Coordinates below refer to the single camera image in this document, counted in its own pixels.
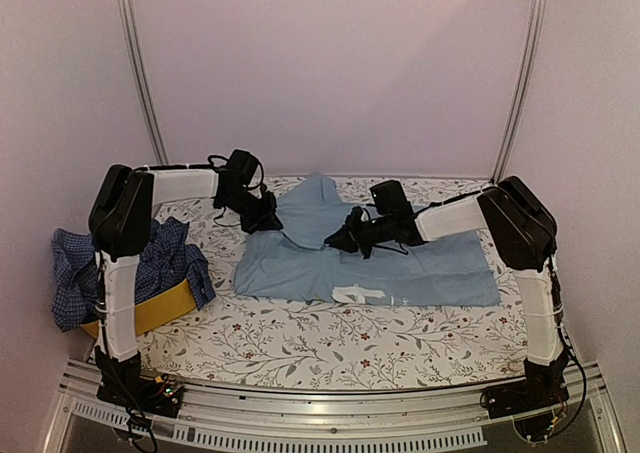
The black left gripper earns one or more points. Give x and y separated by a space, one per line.
267 220

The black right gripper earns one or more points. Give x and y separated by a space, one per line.
347 238

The light blue t-shirt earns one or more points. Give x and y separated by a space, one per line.
295 264

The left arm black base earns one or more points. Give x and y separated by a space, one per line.
140 390

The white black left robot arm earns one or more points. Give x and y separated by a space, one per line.
120 227

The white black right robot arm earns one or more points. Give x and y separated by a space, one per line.
524 234

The yellow laundry basket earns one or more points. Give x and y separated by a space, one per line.
164 308

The blue checkered shirt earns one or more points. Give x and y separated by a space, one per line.
166 261

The floral patterned table cloth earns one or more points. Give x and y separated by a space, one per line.
353 343

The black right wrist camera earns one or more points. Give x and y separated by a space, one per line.
390 200

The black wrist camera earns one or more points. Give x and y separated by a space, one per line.
243 165
390 200

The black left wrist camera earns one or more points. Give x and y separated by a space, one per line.
243 165

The left aluminium frame post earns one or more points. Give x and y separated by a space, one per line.
140 78

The aluminium frame post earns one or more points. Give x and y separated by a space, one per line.
140 78
532 39

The right aluminium frame post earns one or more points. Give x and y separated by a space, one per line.
532 39

